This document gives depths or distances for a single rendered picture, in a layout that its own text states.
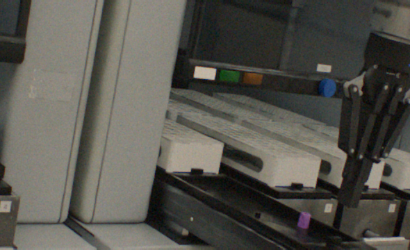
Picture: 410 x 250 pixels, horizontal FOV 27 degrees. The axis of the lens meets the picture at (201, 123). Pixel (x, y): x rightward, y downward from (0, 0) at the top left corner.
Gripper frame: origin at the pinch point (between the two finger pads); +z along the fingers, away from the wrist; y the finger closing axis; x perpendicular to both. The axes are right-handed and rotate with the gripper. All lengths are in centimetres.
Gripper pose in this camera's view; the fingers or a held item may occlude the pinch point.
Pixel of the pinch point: (354, 180)
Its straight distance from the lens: 120.5
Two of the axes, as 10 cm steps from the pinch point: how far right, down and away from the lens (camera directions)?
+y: -8.5, -1.1, -5.1
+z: -2.5, 9.4, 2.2
